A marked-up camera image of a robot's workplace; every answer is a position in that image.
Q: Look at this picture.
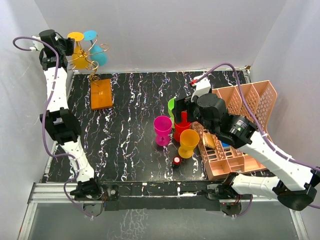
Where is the blue white box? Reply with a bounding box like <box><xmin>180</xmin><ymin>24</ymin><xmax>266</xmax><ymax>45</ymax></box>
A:
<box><xmin>221</xmin><ymin>142</ymin><xmax>230</xmax><ymax>148</ymax></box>

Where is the orange wine glass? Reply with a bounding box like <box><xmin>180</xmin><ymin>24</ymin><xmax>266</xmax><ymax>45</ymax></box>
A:
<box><xmin>178</xmin><ymin>129</ymin><xmax>200</xmax><ymax>159</ymax></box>
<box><xmin>67</xmin><ymin>31</ymin><xmax>88</xmax><ymax>69</ymax></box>

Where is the pink plastic file organizer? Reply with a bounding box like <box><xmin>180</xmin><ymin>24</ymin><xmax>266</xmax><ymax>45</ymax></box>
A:
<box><xmin>192</xmin><ymin>80</ymin><xmax>277</xmax><ymax>181</ymax></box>

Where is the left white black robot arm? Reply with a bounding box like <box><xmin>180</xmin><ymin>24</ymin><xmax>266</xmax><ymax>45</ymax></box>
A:
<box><xmin>39</xmin><ymin>29</ymin><xmax>104</xmax><ymax>200</ymax></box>

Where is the red black push button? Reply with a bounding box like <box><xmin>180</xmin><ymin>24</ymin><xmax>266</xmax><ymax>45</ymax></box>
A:
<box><xmin>171</xmin><ymin>156</ymin><xmax>181</xmax><ymax>169</ymax></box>

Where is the yellow book in organizer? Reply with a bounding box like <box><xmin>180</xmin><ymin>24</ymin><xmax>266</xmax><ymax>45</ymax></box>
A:
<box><xmin>202</xmin><ymin>131</ymin><xmax>216</xmax><ymax>150</ymax></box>

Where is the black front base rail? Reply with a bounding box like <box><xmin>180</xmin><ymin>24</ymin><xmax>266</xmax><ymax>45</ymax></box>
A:
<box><xmin>94</xmin><ymin>180</ymin><xmax>241</xmax><ymax>212</ymax></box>

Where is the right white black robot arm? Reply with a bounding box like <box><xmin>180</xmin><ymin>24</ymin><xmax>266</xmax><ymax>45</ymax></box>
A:
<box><xmin>172</xmin><ymin>93</ymin><xmax>320</xmax><ymax>211</ymax></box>

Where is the gold wire glass rack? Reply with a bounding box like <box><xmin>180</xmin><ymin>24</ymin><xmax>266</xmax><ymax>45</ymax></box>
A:
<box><xmin>67</xmin><ymin>30</ymin><xmax>110</xmax><ymax>85</ymax></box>

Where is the teal wine glass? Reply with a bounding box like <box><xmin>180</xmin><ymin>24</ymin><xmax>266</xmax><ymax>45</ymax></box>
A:
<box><xmin>83</xmin><ymin>30</ymin><xmax>109</xmax><ymax>66</ymax></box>

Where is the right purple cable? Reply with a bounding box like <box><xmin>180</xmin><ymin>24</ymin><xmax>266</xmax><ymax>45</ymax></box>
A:
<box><xmin>197</xmin><ymin>62</ymin><xmax>320</xmax><ymax>218</ymax></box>

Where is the green wine glass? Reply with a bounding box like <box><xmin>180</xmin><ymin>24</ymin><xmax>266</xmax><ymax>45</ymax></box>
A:
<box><xmin>167</xmin><ymin>97</ymin><xmax>175</xmax><ymax>129</ymax></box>

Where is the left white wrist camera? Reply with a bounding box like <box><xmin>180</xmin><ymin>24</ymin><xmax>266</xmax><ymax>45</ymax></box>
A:
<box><xmin>29</xmin><ymin>35</ymin><xmax>45</xmax><ymax>52</ymax></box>

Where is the red wine glass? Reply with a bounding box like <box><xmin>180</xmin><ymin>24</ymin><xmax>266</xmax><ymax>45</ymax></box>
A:
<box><xmin>173</xmin><ymin>111</ymin><xmax>192</xmax><ymax>143</ymax></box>

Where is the orange wooden rack base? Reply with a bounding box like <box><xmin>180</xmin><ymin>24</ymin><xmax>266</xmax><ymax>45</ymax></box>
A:
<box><xmin>90</xmin><ymin>78</ymin><xmax>113</xmax><ymax>111</ymax></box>

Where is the magenta wine glass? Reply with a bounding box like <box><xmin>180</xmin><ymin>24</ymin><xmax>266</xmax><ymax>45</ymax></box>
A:
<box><xmin>153</xmin><ymin>115</ymin><xmax>172</xmax><ymax>146</ymax></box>

